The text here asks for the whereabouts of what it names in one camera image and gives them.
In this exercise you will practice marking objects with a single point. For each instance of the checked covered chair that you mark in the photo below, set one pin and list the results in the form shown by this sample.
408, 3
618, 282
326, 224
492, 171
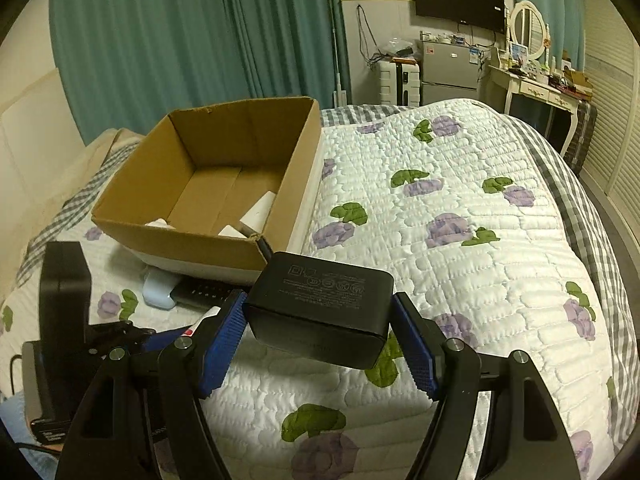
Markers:
582, 135

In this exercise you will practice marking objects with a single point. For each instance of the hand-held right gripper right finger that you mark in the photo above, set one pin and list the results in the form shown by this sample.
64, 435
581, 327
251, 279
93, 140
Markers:
416, 355

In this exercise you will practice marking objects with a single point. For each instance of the red and white packet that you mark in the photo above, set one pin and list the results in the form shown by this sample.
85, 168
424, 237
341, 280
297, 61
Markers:
200, 327

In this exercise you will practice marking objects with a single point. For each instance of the white mop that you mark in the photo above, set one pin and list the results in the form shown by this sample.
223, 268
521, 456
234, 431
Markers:
336, 60

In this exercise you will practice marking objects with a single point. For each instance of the small white adapter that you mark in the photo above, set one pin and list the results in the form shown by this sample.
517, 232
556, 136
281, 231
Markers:
231, 231

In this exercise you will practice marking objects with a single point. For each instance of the white suitcase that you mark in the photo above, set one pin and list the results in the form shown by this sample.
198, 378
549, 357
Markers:
400, 82

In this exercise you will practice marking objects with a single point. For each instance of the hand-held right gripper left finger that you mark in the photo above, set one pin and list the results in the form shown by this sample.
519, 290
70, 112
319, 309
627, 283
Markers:
224, 347

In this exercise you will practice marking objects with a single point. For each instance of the white oval mirror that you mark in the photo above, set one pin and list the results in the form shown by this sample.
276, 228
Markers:
527, 30

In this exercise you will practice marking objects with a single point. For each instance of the small white plug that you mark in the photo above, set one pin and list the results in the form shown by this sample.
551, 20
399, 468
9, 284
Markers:
160, 223

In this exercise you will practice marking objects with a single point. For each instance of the white louvered wardrobe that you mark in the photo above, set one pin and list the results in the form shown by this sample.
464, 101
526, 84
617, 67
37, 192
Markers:
612, 110

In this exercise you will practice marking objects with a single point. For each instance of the white padded headboard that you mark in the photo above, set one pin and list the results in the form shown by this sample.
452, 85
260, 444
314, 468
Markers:
35, 145

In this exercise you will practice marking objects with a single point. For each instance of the silver small fridge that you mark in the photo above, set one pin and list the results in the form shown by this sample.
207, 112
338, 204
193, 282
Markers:
450, 72

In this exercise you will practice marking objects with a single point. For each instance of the white charger block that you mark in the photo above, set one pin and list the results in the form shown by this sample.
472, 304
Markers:
260, 206

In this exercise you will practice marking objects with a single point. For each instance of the black power adapter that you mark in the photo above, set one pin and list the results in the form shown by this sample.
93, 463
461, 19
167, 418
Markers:
320, 305

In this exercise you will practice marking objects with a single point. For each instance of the white dressing table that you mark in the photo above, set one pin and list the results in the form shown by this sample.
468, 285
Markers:
535, 91

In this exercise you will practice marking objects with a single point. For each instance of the brown cardboard box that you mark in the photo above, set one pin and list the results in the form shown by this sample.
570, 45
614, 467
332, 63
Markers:
215, 185

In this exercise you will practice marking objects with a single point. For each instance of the black remote control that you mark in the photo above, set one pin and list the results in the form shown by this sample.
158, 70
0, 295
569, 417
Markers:
207, 294

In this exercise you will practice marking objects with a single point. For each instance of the beige pillow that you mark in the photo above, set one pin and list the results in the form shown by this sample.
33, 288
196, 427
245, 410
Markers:
117, 142

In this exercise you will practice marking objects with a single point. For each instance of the light blue case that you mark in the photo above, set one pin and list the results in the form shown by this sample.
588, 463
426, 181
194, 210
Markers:
159, 290

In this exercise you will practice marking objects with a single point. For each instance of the white floral quilt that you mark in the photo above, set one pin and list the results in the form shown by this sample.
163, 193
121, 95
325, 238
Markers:
475, 270

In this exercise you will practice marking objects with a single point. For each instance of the black wall television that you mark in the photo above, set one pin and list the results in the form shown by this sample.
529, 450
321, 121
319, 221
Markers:
457, 0

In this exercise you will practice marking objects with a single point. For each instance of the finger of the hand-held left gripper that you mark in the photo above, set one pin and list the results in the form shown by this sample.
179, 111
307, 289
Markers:
120, 334

